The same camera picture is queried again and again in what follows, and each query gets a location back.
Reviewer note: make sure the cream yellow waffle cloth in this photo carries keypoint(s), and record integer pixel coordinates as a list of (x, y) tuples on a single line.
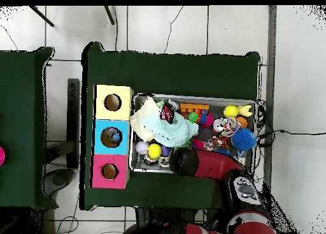
[(138, 121)]

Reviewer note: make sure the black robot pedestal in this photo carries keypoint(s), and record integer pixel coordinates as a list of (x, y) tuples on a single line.
[(158, 214)]

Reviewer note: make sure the orange studded plastic bar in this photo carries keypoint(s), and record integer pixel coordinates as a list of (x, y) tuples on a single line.
[(193, 107)]

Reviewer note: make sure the multicolour spiky caterpillar toy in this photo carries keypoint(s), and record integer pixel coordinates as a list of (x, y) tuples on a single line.
[(205, 119)]

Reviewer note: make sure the wooden box with three holes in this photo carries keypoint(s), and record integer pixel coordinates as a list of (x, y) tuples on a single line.
[(122, 111)]

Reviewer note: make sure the dark green side table cloth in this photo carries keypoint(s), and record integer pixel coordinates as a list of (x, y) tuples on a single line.
[(23, 91)]

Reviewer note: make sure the mint green waffle cloth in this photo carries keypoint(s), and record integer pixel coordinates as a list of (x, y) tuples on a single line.
[(173, 132)]

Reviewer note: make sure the orange toy basketball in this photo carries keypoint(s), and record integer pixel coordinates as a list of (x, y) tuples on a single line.
[(242, 121)]

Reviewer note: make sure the yellow smooth ball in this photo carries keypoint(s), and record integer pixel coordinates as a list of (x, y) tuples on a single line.
[(154, 151), (230, 111)]

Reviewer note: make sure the black tripod leg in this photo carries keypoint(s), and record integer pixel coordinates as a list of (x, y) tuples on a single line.
[(109, 14), (42, 16)]

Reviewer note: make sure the grey round stand base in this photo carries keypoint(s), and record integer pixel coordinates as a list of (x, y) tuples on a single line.
[(59, 180)]

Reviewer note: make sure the crushed red drink can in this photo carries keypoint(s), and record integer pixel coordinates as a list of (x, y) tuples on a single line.
[(166, 113)]

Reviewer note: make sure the yellow foam bone toy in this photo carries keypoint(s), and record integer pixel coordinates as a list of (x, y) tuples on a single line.
[(245, 111)]

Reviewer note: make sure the blue fuzzy monster toy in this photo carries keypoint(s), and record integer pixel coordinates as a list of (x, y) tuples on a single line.
[(243, 139)]

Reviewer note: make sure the pink plastic cup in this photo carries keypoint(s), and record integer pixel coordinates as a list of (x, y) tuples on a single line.
[(1, 156)]

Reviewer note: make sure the dark green tablecloth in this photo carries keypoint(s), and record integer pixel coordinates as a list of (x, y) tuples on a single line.
[(165, 73)]

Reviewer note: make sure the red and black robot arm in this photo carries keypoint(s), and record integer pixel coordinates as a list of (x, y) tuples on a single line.
[(216, 165)]

